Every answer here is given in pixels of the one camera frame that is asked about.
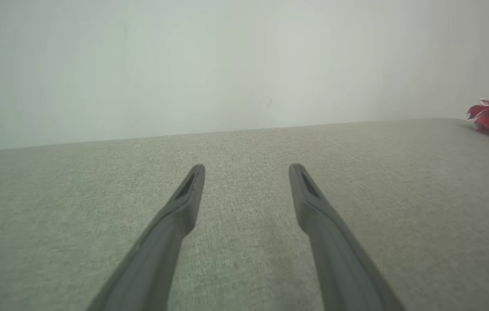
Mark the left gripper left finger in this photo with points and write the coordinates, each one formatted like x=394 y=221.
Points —
x=158 y=259

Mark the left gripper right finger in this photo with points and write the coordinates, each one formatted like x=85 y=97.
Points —
x=339 y=263

